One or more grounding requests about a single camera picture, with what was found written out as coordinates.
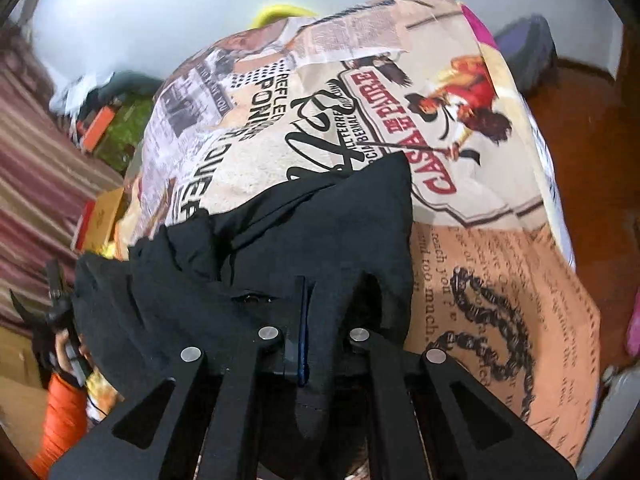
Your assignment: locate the red striped curtain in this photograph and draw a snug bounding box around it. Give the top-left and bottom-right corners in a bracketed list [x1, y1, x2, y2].
[1, 23, 122, 334]

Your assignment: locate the purple grey backpack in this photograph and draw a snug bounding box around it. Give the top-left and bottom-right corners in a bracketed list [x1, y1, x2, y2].
[495, 14, 558, 94]

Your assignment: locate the red white box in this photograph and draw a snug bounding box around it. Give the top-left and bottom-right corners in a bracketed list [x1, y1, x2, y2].
[70, 200, 96, 254]

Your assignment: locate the orange box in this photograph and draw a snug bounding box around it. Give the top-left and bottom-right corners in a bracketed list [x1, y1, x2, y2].
[76, 105, 116, 153]

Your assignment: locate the dark green jacket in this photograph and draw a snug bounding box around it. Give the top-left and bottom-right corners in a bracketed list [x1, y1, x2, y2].
[90, 70, 163, 106]

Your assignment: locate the newspaper print bed cover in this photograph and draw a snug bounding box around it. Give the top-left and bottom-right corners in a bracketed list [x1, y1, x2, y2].
[114, 0, 601, 466]

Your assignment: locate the white clothes pile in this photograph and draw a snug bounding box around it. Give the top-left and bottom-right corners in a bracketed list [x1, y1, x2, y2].
[49, 72, 114, 117]

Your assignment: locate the person's left hand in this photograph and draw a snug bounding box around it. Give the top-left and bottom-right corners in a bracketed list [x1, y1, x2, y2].
[55, 330, 92, 374]

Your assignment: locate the wooden lap desk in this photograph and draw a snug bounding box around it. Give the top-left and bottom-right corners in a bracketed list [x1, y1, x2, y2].
[81, 188, 126, 252]

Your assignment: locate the black zip hoodie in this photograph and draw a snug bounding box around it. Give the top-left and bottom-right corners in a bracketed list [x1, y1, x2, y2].
[73, 153, 413, 479]

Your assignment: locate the pink croc shoe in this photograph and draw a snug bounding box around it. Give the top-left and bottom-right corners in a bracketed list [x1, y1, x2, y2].
[626, 289, 640, 358]

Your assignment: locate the green patterned storage box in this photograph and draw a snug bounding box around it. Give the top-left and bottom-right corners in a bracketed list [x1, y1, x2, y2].
[93, 94, 153, 176]

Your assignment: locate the orange sleeve forearm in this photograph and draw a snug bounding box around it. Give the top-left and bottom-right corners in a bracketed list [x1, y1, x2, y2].
[29, 374, 88, 479]

